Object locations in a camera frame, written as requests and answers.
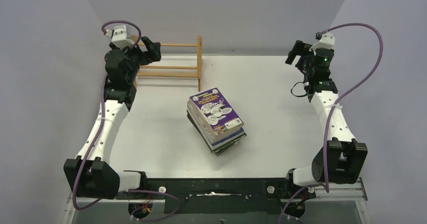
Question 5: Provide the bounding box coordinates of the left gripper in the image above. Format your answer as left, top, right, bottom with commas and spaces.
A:
111, 37, 160, 84

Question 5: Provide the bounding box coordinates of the wooden book rack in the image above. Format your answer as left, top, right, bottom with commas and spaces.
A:
137, 35, 203, 91

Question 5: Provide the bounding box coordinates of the purple comic book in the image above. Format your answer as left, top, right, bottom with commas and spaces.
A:
187, 88, 244, 136

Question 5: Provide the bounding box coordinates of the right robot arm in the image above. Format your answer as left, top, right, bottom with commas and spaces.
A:
283, 40, 368, 197

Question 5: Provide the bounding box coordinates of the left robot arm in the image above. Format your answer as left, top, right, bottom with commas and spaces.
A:
63, 37, 162, 199

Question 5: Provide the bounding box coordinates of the lower stack of books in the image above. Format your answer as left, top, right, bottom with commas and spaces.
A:
186, 109, 247, 156

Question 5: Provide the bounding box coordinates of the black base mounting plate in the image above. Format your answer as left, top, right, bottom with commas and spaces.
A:
116, 177, 316, 216

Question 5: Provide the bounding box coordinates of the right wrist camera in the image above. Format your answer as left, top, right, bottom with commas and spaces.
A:
309, 32, 335, 52

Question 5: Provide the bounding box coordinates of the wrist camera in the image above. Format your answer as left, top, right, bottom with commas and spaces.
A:
309, 32, 335, 52
104, 24, 134, 49

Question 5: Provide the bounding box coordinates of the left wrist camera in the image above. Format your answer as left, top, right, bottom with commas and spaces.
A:
104, 24, 134, 49

